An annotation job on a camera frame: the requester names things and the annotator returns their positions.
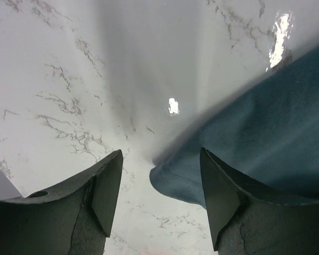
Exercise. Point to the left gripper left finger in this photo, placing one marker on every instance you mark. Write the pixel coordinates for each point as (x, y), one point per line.
(74, 216)

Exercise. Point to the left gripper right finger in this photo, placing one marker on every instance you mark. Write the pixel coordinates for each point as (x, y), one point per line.
(248, 217)

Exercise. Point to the dark blue-grey t shirt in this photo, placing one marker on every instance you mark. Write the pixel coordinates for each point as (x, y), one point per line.
(270, 133)

